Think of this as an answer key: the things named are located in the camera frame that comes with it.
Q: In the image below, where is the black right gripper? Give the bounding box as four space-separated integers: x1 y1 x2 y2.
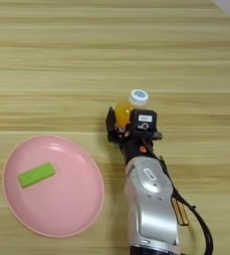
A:
106 106 163 167

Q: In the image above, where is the orange juice bottle white cap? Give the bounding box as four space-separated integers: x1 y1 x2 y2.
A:
114 88 149 129

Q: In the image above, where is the black box with white label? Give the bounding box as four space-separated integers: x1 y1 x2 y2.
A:
129 109 158 133

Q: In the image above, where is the green rectangular block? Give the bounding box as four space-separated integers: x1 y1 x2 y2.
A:
17 161 57 189

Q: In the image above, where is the pink oval plastic plate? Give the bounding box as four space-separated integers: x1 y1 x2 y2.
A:
2 133 106 239

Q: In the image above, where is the thin brown stick tool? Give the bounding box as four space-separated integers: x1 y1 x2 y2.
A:
170 195 190 227

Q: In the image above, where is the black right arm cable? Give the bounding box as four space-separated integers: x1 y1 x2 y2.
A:
140 138 214 255

